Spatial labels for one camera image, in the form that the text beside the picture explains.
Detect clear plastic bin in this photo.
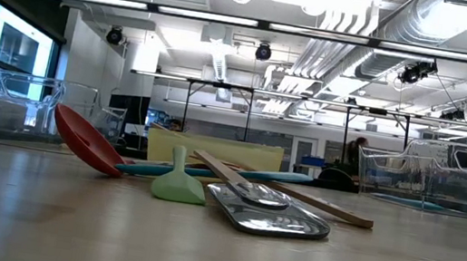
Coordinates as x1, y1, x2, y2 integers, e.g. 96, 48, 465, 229
350, 129, 467, 218
0, 69, 131, 161

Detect silver spiral air duct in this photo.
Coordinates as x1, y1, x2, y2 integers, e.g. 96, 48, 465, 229
353, 0, 467, 93

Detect black ceiling camera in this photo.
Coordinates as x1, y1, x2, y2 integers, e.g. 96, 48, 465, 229
398, 56, 440, 90
440, 106, 467, 122
254, 41, 274, 63
105, 24, 126, 47

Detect yellow plastic bin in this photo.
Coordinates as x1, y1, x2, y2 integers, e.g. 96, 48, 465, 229
144, 126, 287, 180

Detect teal silicone spatula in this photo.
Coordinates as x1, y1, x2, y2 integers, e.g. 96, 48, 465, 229
113, 147, 315, 201

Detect green silicone spatula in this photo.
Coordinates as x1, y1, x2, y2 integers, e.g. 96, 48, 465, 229
148, 140, 214, 207

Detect person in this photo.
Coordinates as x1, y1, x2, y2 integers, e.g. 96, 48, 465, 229
343, 134, 371, 180
166, 117, 185, 133

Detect blue background crate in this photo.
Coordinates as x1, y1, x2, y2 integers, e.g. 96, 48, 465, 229
300, 154, 326, 169

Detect overhead LED light bar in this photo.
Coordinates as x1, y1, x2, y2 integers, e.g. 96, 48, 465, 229
35, 0, 467, 63

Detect metal turner wooden handle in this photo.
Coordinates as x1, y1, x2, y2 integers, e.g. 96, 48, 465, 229
182, 148, 340, 247

